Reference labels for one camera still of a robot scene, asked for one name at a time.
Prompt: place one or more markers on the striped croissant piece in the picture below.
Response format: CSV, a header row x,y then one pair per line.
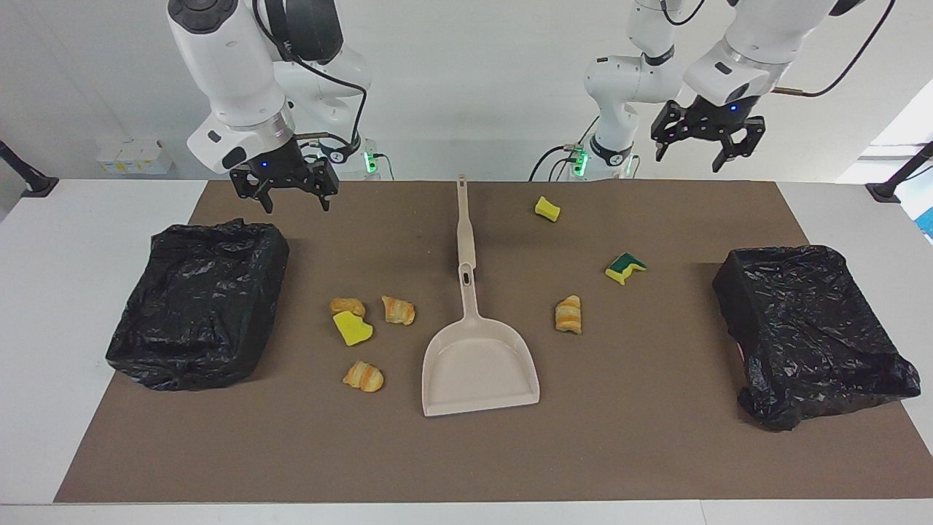
x,y
568,315
399,311
364,377

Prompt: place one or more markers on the white cardboard box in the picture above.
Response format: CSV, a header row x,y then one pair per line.
x,y
135,157

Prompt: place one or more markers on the green and yellow sponge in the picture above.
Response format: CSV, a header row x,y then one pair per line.
x,y
623,271

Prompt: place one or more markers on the beige plastic dustpan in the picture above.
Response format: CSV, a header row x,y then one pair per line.
x,y
477,364

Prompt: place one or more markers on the yellow sponge chunk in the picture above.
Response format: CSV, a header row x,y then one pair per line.
x,y
353,329

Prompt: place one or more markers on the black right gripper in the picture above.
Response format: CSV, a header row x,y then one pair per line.
x,y
280,166

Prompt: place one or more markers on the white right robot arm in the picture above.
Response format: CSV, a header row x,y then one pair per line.
x,y
233,73

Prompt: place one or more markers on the brown table mat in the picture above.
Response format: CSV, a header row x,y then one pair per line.
x,y
619,437

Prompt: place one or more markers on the plain yellow sponge piece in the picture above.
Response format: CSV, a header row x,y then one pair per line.
x,y
548,210

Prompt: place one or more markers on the black bag lined bin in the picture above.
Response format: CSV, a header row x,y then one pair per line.
x,y
197,306
809,328

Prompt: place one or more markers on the blue object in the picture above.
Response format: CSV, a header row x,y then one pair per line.
x,y
928,222

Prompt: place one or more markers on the black camera stand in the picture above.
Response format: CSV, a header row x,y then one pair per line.
x,y
900,176
29,179

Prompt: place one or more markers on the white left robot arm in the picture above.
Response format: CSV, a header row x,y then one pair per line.
x,y
634,80

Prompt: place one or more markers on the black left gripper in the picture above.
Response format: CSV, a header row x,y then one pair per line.
x,y
711,117

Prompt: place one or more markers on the small brown bread roll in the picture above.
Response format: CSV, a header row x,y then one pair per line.
x,y
346,305

